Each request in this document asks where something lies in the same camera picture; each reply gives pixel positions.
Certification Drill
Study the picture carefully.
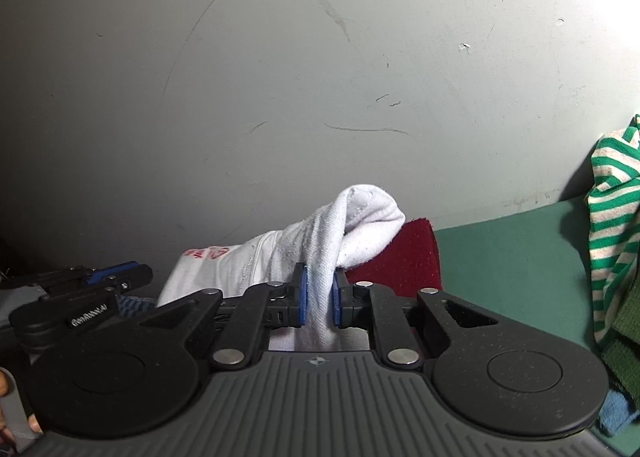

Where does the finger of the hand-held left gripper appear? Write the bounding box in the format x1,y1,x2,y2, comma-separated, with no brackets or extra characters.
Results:
9,260,139,296
91,263,154,296

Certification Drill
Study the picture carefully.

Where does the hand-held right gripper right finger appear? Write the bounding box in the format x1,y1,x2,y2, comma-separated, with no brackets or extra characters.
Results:
332,269,502,371

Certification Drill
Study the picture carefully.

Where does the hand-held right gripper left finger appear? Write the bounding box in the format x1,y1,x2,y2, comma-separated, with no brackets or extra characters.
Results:
141,262,307,371

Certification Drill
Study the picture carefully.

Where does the white shirt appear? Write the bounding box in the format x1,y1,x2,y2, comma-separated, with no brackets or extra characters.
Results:
156,182,408,354

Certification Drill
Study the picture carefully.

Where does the person's left hand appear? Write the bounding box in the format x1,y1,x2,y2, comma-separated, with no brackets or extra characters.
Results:
0,369,45,438

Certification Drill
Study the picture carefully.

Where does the maroon sweater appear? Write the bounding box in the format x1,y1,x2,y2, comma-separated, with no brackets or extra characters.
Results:
344,217,444,299

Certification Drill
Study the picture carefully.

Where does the green blanket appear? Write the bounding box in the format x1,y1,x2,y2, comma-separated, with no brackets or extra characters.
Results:
431,196,640,457

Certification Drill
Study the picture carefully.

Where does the green cream thin-striped garment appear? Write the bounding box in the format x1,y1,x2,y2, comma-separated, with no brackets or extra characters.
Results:
585,114,640,346

